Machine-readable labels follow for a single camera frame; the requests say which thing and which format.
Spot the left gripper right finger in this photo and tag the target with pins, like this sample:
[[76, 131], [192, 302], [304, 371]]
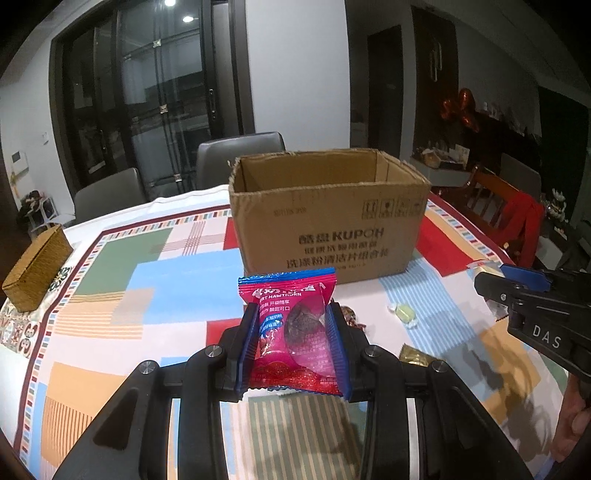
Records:
[[458, 438]]

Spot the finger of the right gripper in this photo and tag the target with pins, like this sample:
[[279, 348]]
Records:
[[500, 293], [531, 279]]

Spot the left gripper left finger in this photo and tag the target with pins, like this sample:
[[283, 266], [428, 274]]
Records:
[[128, 438]]

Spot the pale green candy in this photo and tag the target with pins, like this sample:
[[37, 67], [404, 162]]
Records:
[[405, 313]]

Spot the gold candy packet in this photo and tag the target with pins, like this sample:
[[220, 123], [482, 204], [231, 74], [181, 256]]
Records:
[[414, 356]]

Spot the magenta hawthorn snack packet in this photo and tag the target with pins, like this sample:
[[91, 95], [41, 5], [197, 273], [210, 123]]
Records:
[[291, 344]]

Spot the white cake snack packet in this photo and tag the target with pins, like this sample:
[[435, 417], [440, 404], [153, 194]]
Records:
[[484, 266]]

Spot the foil twisted chocolate candy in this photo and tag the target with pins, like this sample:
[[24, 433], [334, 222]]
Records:
[[350, 318]]

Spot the person right hand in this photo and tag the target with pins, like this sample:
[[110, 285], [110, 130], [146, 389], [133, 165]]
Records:
[[573, 419]]

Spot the red wooden chair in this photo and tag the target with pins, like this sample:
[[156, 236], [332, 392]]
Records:
[[510, 217]]

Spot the white low side cabinet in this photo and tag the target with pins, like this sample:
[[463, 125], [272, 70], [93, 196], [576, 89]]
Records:
[[439, 168]]

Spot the brown cardboard box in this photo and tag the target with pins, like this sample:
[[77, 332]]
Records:
[[356, 210]]

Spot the patterned tile table mat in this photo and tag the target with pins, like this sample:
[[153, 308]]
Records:
[[19, 331]]

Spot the colourful patchwork tablecloth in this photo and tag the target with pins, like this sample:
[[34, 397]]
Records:
[[160, 281]]

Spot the red foil balloons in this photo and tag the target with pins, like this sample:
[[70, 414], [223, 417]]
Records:
[[462, 108]]

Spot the woven wicker box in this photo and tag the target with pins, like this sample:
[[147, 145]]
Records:
[[28, 281]]

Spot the white shelf with clutter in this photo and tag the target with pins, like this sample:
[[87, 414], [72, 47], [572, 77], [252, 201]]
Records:
[[38, 213]]

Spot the grey chair left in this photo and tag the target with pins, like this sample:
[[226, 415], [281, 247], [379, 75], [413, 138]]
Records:
[[108, 195]]

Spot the glass sliding door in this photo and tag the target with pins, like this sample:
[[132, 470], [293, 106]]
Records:
[[145, 85]]

